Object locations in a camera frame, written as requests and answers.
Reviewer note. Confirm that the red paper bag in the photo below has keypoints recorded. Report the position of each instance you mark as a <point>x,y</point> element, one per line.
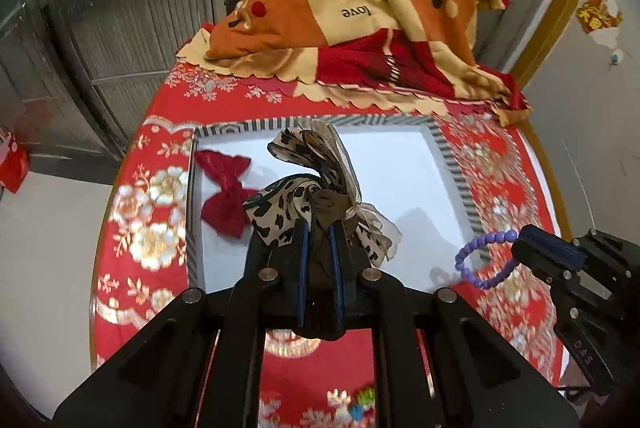
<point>11,160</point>

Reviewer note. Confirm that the red and gold wall sticker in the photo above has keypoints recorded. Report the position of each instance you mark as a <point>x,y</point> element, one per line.
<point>597,13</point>

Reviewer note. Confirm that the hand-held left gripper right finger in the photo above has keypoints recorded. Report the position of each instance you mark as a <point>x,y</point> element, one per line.
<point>336,269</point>

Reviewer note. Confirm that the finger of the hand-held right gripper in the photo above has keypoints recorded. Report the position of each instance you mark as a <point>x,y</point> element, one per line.
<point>555,244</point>
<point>540,265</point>

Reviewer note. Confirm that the grey metal door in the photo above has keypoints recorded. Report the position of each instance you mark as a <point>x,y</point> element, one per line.
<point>125,8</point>

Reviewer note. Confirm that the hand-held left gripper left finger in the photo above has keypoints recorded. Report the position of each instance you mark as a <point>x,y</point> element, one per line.
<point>301,268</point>

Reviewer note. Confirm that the red lace hair bow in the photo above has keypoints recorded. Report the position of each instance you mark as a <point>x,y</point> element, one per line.
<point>225,198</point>

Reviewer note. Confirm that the blue and green bead ornament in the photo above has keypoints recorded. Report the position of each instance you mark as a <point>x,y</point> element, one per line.
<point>356,403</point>

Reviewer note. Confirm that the striped shallow cardboard box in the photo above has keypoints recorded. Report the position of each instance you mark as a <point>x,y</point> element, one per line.
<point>390,188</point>

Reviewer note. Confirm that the red floral bedspread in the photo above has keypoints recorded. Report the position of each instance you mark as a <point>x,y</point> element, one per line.
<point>145,228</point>

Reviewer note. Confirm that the leopard print hair bow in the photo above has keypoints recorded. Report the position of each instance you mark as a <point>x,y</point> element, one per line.
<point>300,198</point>

